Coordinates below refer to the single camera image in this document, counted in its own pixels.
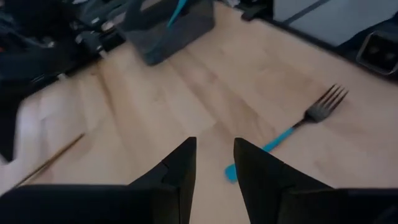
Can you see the black table clamp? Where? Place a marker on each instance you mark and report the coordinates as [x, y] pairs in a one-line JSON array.
[[256, 12]]

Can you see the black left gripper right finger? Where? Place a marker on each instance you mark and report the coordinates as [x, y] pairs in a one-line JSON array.
[[264, 193]]

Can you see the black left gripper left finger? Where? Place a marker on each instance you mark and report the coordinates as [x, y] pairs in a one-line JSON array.
[[174, 186]]

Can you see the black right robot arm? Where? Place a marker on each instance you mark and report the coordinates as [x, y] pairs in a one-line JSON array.
[[31, 56]]

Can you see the gold fork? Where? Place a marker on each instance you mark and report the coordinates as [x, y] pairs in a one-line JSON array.
[[49, 160]]

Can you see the black box camera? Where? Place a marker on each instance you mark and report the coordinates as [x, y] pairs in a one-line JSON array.
[[377, 53]]

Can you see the grey translucent plastic bin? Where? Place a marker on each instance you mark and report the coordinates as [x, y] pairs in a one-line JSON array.
[[174, 43]]

